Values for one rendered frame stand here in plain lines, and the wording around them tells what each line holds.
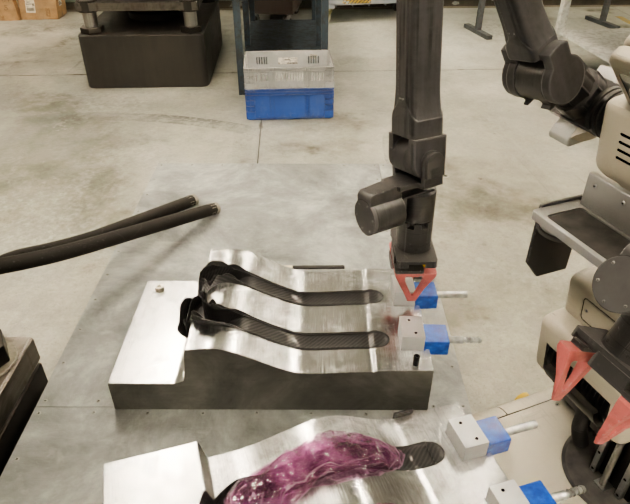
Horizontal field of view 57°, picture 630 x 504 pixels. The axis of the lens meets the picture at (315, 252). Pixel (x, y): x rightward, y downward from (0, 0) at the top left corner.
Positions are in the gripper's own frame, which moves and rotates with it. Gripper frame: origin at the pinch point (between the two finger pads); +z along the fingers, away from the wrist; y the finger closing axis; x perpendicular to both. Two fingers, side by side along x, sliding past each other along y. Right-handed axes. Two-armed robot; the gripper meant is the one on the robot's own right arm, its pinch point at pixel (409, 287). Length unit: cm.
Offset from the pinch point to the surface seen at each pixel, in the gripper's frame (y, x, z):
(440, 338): 12.2, 3.3, 0.7
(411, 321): 9.7, -1.0, -0.7
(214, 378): 17.5, -31.9, 3.1
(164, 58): -367, -131, 65
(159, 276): -18, -49, 10
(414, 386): 17.7, -1.2, 5.5
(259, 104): -301, -55, 78
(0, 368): 8, -72, 10
